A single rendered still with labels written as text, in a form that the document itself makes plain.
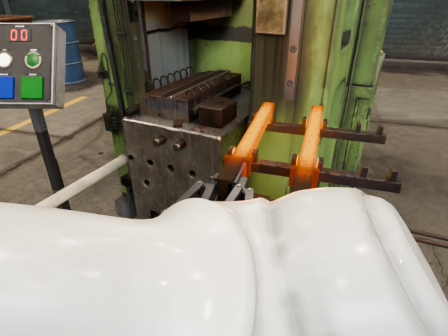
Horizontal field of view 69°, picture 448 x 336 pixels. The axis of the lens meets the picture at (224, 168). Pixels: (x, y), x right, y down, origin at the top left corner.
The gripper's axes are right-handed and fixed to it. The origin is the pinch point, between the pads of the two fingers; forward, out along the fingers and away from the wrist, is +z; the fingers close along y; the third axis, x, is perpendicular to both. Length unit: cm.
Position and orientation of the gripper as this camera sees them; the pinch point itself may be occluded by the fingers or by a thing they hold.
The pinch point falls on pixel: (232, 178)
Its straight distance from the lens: 54.1
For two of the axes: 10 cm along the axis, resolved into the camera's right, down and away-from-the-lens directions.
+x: 0.0, -8.8, -4.8
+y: 9.6, 1.3, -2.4
